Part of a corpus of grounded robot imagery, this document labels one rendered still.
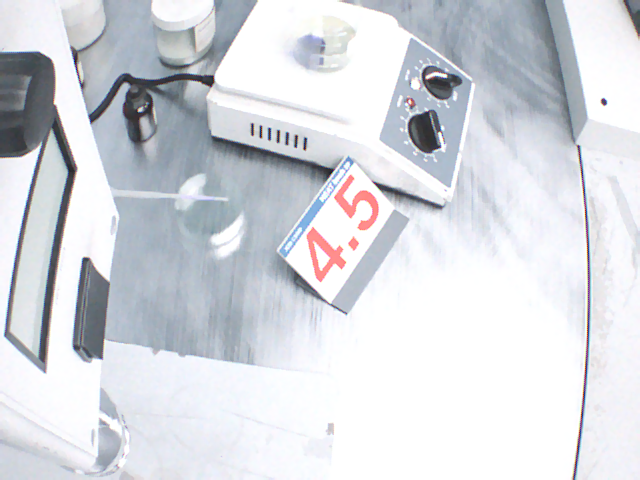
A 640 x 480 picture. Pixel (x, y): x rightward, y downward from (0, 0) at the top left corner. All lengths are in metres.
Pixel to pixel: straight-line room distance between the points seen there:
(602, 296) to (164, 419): 0.39
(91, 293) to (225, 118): 0.48
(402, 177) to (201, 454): 0.26
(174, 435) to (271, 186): 0.22
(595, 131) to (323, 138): 0.27
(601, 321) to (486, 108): 0.23
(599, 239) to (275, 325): 0.30
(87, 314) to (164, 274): 0.47
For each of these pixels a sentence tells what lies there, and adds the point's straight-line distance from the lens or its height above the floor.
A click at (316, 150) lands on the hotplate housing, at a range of 0.63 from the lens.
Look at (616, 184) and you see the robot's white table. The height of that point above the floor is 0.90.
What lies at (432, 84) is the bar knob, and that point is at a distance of 0.66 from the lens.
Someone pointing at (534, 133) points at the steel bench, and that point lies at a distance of 0.73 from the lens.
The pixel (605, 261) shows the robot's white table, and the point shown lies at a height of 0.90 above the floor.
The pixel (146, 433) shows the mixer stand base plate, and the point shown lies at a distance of 0.59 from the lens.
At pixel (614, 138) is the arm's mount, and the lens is 0.73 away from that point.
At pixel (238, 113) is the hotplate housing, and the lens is 0.62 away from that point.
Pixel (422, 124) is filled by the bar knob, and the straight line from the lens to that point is 0.63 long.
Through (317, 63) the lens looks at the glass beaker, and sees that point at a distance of 0.59.
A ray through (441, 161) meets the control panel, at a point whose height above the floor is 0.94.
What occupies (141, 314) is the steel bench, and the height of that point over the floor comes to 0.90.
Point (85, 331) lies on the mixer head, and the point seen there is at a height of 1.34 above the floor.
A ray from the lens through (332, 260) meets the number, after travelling 0.62.
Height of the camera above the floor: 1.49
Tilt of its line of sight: 67 degrees down
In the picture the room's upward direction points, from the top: 8 degrees clockwise
